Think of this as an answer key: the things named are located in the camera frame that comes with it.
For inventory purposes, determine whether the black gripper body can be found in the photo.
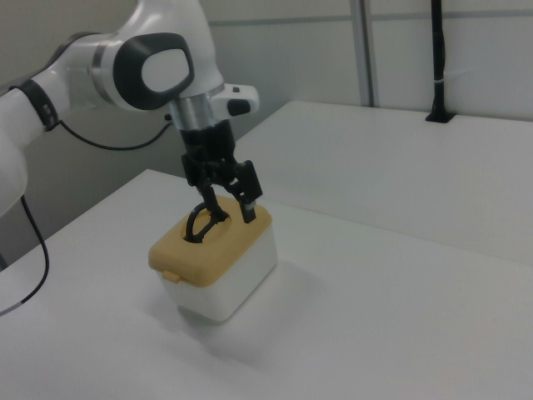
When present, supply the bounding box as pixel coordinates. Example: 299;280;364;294
179;118;237;167

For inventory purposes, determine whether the black lid handle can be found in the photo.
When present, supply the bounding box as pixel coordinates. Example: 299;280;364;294
182;202;231;244

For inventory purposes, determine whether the tan case lid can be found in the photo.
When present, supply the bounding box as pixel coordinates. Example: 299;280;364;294
148;195;274;290

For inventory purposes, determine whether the white plastic tool case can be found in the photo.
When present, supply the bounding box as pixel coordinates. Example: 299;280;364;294
160;222;279;324

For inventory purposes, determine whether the black pole with base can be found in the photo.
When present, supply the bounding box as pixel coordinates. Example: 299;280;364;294
424;0;456;125

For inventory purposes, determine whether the black cable strap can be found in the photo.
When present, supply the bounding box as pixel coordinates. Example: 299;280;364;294
10;78;62;133

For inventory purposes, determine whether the grey partition post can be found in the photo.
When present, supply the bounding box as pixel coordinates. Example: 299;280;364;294
356;0;381;108

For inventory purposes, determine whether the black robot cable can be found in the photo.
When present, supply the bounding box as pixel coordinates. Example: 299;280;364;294
0;114;174;317

